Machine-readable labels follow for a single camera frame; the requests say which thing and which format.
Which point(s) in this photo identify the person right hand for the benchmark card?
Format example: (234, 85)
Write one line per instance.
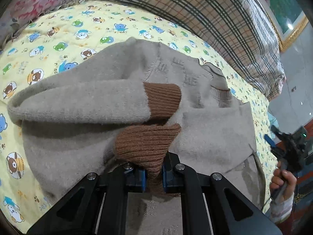
(284, 182)

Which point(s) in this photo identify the beige knit sweater brown trim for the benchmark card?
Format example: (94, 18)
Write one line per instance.
(136, 101)

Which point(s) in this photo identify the floral ruffled pillow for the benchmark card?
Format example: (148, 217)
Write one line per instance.
(16, 14)

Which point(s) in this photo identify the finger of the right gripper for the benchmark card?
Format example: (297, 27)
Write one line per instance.
(272, 144)

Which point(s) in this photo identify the gold framed floral painting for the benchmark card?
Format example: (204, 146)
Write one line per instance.
(287, 19)

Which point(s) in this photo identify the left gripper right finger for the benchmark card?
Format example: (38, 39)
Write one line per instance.
(211, 204)

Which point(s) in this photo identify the patterned sleeve forearm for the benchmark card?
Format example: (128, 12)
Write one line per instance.
(281, 210)

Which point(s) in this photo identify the yellow cartoon bear bedsheet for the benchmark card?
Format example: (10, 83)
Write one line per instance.
(67, 37)

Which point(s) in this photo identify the plaid checkered quilt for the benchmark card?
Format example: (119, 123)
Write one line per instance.
(239, 30)

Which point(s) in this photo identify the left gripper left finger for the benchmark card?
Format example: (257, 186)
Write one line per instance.
(97, 204)

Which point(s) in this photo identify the light blue cloth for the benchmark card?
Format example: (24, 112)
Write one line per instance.
(274, 125)

